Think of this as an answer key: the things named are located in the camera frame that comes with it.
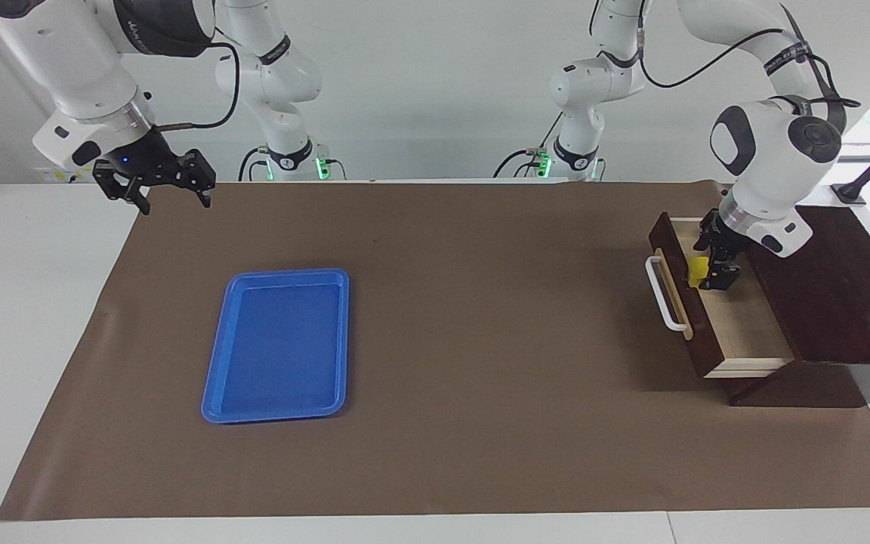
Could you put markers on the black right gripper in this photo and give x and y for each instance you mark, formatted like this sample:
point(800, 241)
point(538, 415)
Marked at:
point(146, 157)

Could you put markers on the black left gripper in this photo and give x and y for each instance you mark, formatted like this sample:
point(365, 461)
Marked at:
point(722, 242)

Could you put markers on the dark wooden drawer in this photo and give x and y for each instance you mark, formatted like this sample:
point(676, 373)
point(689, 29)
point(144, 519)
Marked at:
point(748, 332)

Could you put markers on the dark wooden cabinet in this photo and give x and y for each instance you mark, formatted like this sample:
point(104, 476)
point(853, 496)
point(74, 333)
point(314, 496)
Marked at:
point(843, 302)

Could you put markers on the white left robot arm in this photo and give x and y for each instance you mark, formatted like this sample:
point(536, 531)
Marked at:
point(767, 151)

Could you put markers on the yellow cube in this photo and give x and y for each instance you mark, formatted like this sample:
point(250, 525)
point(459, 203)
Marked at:
point(698, 272)

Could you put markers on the yellow marked wall socket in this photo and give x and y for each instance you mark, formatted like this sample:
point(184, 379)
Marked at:
point(57, 175)

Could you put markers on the brown table mat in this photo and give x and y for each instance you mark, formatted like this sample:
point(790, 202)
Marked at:
point(480, 340)

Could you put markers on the blue plastic tray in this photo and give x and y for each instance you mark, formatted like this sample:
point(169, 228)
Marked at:
point(276, 347)

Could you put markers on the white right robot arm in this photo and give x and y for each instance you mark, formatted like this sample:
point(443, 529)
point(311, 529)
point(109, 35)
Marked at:
point(76, 68)

